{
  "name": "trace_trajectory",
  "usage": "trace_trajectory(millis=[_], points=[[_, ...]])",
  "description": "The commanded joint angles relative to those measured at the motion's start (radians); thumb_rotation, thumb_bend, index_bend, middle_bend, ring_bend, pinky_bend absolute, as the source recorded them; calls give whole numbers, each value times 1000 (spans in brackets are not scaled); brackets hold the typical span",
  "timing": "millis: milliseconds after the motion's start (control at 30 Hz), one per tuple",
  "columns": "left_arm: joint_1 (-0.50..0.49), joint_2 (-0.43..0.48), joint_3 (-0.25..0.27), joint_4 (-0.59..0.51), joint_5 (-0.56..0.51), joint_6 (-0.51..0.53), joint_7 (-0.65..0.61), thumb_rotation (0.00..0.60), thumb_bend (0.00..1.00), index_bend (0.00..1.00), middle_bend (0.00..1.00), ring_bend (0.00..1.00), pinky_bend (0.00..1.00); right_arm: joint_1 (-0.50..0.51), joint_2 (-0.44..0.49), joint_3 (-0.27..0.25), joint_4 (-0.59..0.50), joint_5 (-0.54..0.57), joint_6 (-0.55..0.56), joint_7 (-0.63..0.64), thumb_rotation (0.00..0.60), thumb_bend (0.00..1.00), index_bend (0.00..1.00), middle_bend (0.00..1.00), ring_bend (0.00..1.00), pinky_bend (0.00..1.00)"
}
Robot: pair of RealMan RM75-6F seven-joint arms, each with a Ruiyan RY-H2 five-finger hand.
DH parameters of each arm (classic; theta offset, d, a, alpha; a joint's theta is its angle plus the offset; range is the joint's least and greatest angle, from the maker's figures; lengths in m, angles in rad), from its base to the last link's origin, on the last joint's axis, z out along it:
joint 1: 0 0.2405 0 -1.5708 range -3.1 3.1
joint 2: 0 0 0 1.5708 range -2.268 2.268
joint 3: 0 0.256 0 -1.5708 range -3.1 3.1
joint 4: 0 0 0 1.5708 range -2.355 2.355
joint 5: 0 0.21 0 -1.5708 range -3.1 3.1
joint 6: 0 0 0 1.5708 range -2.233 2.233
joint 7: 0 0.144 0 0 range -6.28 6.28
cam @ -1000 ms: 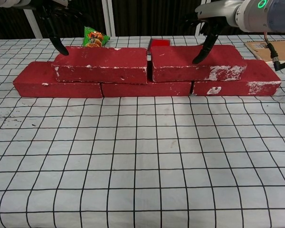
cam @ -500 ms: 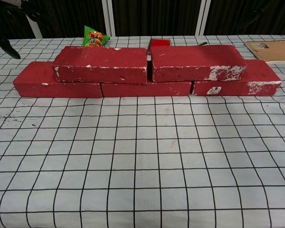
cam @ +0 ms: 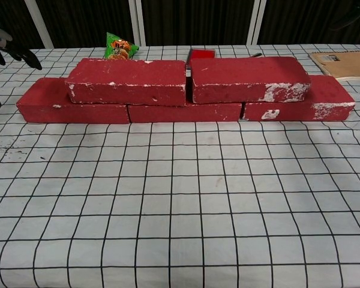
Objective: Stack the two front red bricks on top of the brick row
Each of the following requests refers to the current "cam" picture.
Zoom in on red rectangular tray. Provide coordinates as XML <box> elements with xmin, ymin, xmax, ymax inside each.
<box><xmin>185</xmin><ymin>47</ymin><xmax>217</xmax><ymax>71</ymax></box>

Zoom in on red brick with white mark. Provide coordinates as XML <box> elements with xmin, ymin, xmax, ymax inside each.
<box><xmin>242</xmin><ymin>74</ymin><xmax>356</xmax><ymax>122</ymax></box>

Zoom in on white black grid tablecloth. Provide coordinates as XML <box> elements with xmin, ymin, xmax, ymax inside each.
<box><xmin>0</xmin><ymin>44</ymin><xmax>360</xmax><ymax>288</ymax></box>

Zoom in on black pleated curtain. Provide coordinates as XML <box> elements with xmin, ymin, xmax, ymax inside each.
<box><xmin>0</xmin><ymin>0</ymin><xmax>360</xmax><ymax>50</ymax></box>

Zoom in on white double frame post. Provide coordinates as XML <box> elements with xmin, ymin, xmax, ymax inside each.
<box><xmin>128</xmin><ymin>0</ymin><xmax>148</xmax><ymax>47</ymax></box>

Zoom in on green snack bag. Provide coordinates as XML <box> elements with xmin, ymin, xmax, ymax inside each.
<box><xmin>103</xmin><ymin>31</ymin><xmax>140</xmax><ymax>61</ymax></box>

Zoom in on red foam brick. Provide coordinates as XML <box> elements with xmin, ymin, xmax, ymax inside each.
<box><xmin>127</xmin><ymin>103</ymin><xmax>244</xmax><ymax>124</ymax></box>
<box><xmin>16</xmin><ymin>77</ymin><xmax>131</xmax><ymax>124</ymax></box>

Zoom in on red brick with small hole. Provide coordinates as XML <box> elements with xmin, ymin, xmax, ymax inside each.
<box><xmin>64</xmin><ymin>58</ymin><xmax>188</xmax><ymax>107</ymax></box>

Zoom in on white slanted frame post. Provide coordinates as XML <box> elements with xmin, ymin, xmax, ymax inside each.
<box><xmin>23</xmin><ymin>0</ymin><xmax>55</xmax><ymax>49</ymax></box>

